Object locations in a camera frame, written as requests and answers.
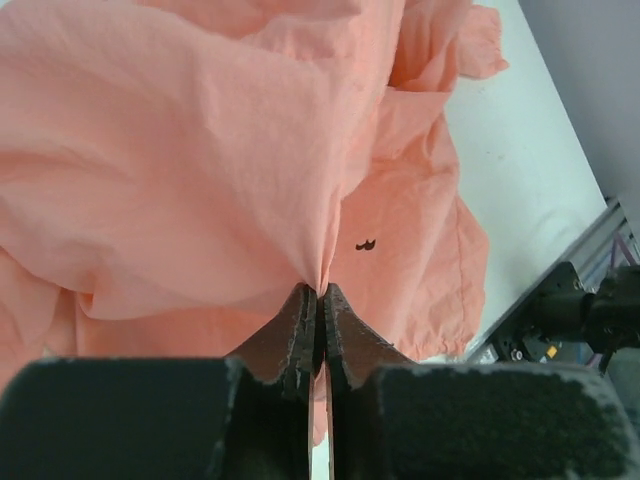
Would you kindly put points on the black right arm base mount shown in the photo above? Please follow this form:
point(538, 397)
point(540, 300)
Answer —
point(560, 310)

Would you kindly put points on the pink zip-up hooded jacket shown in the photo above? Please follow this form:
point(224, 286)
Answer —
point(171, 169)

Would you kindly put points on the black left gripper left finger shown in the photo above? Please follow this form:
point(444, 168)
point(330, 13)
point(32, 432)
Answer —
point(243, 416)

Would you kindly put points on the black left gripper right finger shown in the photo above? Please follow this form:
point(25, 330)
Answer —
point(391, 418)

